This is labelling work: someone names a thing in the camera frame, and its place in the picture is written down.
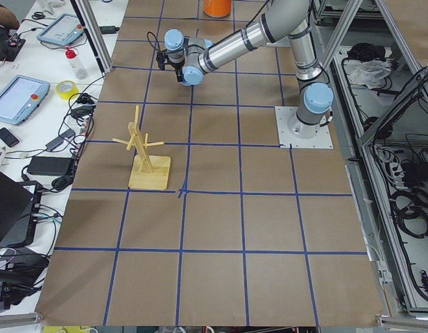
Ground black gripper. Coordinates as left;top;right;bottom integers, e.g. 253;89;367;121
167;50;185;83

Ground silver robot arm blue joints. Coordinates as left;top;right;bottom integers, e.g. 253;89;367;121
157;0;334;126

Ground orange can with grey lid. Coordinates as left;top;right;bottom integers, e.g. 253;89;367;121
203;0;232;18

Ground black power adapter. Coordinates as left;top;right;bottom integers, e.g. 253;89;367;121
99;26;120;35

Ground wooden mug tree stand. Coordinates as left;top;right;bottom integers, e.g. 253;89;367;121
112;105;171;190

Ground red capped squeeze bottle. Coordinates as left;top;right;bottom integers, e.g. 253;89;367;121
65;46;88;80

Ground yellow tape roll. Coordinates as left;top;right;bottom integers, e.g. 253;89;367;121
55;80;79;100

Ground teach pendant far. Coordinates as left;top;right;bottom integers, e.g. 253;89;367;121
37;13;84;46

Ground teach pendant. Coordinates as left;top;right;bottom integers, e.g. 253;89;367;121
37;13;84;46
0;75;50;125

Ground black scissors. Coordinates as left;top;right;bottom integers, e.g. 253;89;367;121
31;11;46;20

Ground black power brick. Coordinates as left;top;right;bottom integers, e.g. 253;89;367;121
27;156;73;176

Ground teach pendant near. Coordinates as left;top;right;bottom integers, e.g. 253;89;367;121
0;75;50;125

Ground black smartphone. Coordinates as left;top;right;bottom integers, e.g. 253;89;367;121
0;128;19;147

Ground white crumpled cloth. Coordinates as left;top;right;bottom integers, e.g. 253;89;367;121
348;60;392;89

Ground black laptop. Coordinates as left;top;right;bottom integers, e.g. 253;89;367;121
0;172;42;248

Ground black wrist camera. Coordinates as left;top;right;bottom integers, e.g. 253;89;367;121
155;52;167;71

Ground aluminium frame post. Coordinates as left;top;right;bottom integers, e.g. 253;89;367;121
70;0;113;76

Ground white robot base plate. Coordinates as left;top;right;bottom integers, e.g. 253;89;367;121
275;106;333;149

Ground black coiled cables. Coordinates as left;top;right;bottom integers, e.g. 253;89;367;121
388;190;428;240

